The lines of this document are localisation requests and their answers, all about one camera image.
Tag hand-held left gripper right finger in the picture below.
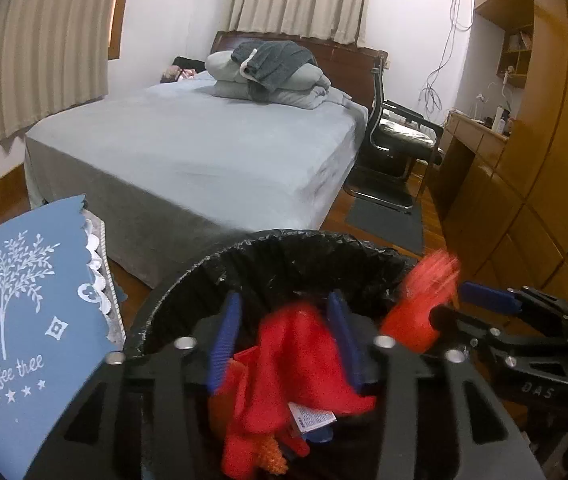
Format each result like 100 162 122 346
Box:
326 290 537 480

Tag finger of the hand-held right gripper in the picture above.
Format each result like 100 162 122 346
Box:
461 282 568 341
431 307 568 361

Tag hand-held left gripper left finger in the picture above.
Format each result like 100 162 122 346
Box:
24 291 242 480

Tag red cloth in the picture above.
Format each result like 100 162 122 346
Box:
221 302 377 476

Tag black trash bin with bag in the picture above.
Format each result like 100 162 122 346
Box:
131 230 460 480

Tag dark floor mat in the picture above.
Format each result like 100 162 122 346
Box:
344 195 425 256

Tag black office chair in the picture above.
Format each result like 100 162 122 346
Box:
343 52 445 216

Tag chair seat cushion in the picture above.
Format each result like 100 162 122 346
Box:
379 120 437 144

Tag bed with grey sheet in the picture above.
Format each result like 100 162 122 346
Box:
24 77 370 288

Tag dark blue tree-print tablecloth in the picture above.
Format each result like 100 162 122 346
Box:
0 194 127 480

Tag folded grey duvet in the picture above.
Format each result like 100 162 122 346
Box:
205 50 350 110

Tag pinkish patterned bundle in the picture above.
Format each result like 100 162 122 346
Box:
160 66 197 84

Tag dark wooden headboard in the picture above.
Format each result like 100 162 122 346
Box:
212 31 389 111

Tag black pillow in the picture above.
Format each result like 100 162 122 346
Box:
171 56 210 72

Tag dark grey garment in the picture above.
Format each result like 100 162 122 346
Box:
230 40 319 93

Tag wide beige curtain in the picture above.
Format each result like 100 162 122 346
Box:
0 0 124 183

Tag wooden wall cabinet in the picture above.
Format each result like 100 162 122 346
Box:
439 0 568 321

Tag hanging wall cables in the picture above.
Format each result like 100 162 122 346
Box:
419 0 472 116

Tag wooden window frame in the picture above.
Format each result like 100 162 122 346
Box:
108 0 136 61

